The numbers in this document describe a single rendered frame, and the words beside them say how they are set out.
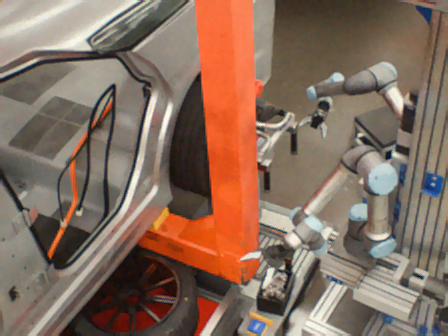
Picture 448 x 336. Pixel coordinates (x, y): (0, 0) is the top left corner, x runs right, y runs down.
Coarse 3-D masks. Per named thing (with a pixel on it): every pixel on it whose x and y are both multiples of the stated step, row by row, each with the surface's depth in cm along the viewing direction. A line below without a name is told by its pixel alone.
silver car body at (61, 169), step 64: (64, 0) 294; (128, 0) 311; (192, 0) 342; (256, 0) 400; (0, 64) 260; (64, 64) 427; (128, 64) 314; (192, 64) 354; (256, 64) 427; (0, 128) 386; (64, 128) 381; (128, 128) 362; (0, 192) 260; (64, 192) 373; (128, 192) 343; (0, 256) 267; (64, 256) 345; (0, 320) 280; (64, 320) 318
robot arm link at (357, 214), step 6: (360, 204) 327; (366, 204) 326; (354, 210) 324; (360, 210) 323; (366, 210) 323; (354, 216) 321; (360, 216) 320; (366, 216) 319; (348, 222) 329; (354, 222) 322; (360, 222) 320; (366, 222) 319; (348, 228) 330; (354, 228) 323; (360, 228) 319; (354, 234) 327
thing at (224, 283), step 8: (200, 272) 409; (208, 272) 406; (200, 280) 414; (208, 280) 410; (216, 280) 406; (224, 280) 402; (216, 288) 411; (224, 288) 407; (232, 288) 406; (240, 288) 415
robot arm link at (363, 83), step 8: (360, 72) 365; (368, 72) 362; (344, 80) 370; (352, 80) 364; (360, 80) 362; (368, 80) 361; (312, 88) 396; (320, 88) 391; (328, 88) 384; (336, 88) 377; (344, 88) 369; (352, 88) 365; (360, 88) 362; (368, 88) 362; (312, 96) 396; (320, 96) 394; (328, 96) 389
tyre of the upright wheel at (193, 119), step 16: (192, 96) 373; (192, 112) 369; (176, 128) 370; (192, 128) 367; (176, 144) 371; (192, 144) 367; (176, 160) 374; (192, 160) 369; (208, 160) 371; (176, 176) 382; (192, 176) 375; (208, 176) 377; (192, 192) 392; (208, 192) 383
